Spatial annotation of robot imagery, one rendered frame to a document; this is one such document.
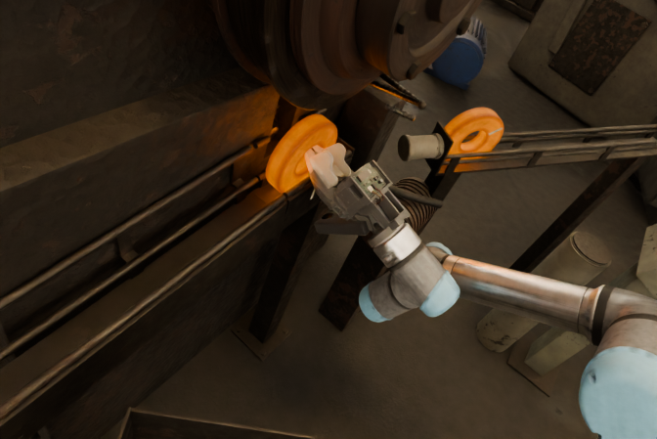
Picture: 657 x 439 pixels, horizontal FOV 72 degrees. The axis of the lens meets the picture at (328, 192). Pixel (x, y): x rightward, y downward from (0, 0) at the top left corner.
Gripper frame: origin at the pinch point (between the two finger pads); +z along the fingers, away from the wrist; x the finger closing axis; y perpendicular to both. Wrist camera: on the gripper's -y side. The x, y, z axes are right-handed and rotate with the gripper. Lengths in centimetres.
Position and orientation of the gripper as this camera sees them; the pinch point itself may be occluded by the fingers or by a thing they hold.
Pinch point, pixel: (308, 151)
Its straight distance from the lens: 80.4
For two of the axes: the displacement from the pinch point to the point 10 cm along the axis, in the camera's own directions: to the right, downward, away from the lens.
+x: -5.9, 4.4, -6.8
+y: 5.0, -4.6, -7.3
